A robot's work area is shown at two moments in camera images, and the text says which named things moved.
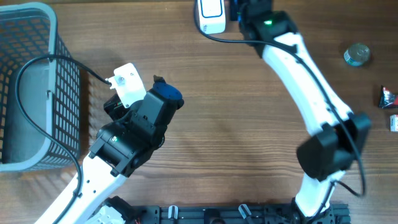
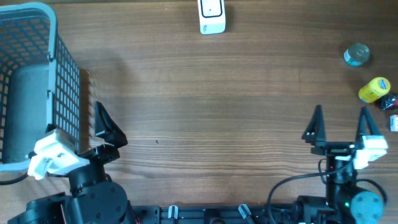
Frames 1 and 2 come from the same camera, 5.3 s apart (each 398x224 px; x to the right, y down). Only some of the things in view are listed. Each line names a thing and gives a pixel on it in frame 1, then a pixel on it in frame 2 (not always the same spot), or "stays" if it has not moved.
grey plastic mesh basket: x=50 y=90 stays
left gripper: x=114 y=106 to x=107 y=130
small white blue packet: x=393 y=123 stays
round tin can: x=357 y=54 stays
